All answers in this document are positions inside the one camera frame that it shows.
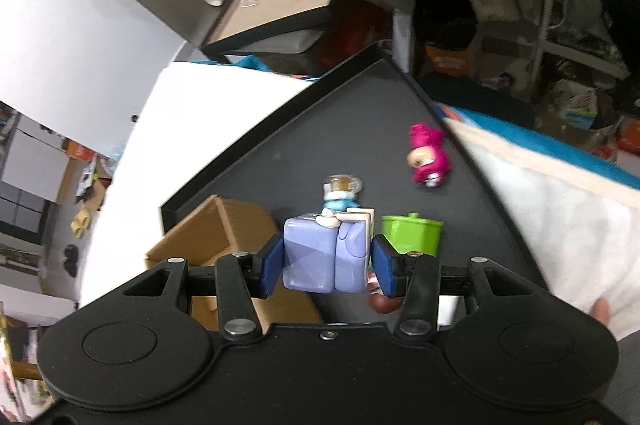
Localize magenta dinosaur costume figurine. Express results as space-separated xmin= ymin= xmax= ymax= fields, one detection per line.
xmin=407 ymin=123 xmax=451 ymax=188

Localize person's hand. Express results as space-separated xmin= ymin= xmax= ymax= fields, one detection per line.
xmin=589 ymin=297 xmax=611 ymax=327

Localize black framed low table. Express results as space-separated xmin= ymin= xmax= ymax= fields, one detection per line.
xmin=200 ymin=0 xmax=333 ymax=59

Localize orange cardboard box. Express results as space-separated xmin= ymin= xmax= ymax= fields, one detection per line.
xmin=426 ymin=45 xmax=480 ymax=78

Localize brown-haired small figurine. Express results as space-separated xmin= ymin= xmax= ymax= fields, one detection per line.
xmin=367 ymin=275 xmax=404 ymax=315

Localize green plastic lidded container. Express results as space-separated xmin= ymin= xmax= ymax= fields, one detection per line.
xmin=382 ymin=213 xmax=444 ymax=256

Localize lavender block figurine toy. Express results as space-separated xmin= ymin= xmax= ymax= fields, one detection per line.
xmin=282 ymin=208 xmax=374 ymax=294

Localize yellow slippers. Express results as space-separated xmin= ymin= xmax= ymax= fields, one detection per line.
xmin=70 ymin=208 xmax=91 ymax=239

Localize blue blanket edge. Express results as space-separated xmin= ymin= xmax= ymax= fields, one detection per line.
xmin=435 ymin=102 xmax=639 ymax=190

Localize brown cardboard box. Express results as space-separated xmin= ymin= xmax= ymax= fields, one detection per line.
xmin=145 ymin=196 xmax=322 ymax=330

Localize black tray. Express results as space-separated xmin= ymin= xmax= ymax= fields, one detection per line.
xmin=160 ymin=43 xmax=547 ymax=286

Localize white bed blanket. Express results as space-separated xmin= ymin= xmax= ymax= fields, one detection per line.
xmin=79 ymin=62 xmax=639 ymax=338

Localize blue figurine with beer mug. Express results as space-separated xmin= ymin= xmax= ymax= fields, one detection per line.
xmin=323 ymin=175 xmax=362 ymax=212

